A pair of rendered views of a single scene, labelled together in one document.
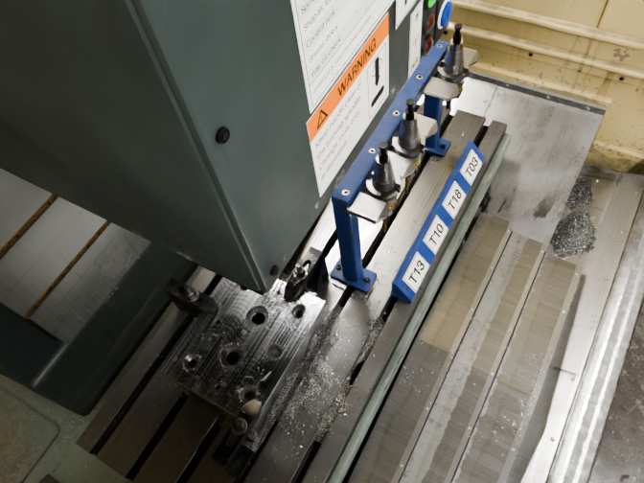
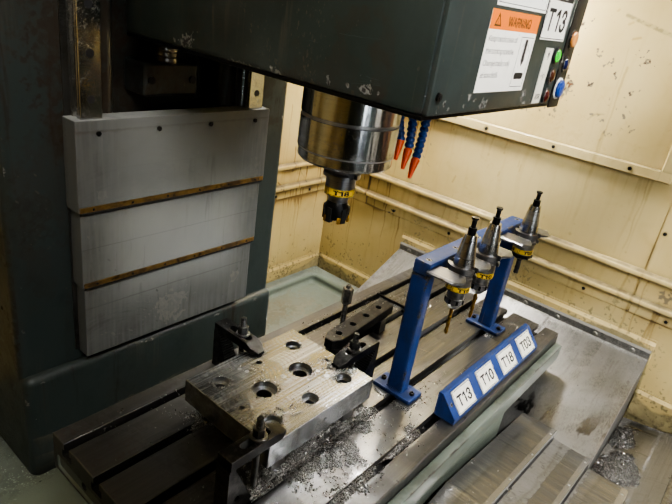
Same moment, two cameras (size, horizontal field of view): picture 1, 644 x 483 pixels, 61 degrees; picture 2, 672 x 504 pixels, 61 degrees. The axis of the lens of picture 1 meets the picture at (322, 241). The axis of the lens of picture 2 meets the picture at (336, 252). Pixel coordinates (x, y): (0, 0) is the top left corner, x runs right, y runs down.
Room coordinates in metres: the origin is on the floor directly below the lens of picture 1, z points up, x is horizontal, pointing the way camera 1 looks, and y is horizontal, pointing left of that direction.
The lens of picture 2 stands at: (-0.46, 0.17, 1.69)
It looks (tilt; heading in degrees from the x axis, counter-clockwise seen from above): 24 degrees down; 358
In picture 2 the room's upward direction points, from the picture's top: 9 degrees clockwise
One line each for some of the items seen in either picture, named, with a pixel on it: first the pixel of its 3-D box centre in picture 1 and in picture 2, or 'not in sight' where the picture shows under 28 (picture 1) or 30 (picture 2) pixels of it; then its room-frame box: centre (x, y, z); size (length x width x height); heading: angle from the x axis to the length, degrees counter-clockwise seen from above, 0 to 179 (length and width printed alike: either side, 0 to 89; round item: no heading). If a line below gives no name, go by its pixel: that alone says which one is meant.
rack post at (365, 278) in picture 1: (349, 242); (409, 334); (0.59, -0.06, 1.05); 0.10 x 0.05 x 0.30; 51
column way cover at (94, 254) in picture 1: (76, 208); (176, 225); (0.74, 0.49, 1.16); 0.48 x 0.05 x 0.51; 141
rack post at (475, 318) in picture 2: (433, 103); (498, 279); (0.93, -0.33, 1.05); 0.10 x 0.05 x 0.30; 51
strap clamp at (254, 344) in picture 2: (195, 301); (239, 346); (0.57, 0.30, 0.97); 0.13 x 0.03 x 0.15; 51
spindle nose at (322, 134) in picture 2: not in sight; (349, 123); (0.46, 0.14, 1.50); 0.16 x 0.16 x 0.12
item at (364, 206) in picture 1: (370, 208); (448, 276); (0.56, -0.10, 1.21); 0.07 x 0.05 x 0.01; 51
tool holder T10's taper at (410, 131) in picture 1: (409, 128); (491, 237); (0.69, -0.20, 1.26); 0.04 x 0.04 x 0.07
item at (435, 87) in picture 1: (442, 89); (517, 240); (0.81, -0.31, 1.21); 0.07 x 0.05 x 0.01; 51
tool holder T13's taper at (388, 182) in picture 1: (383, 171); (467, 249); (0.60, -0.13, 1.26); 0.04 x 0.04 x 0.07
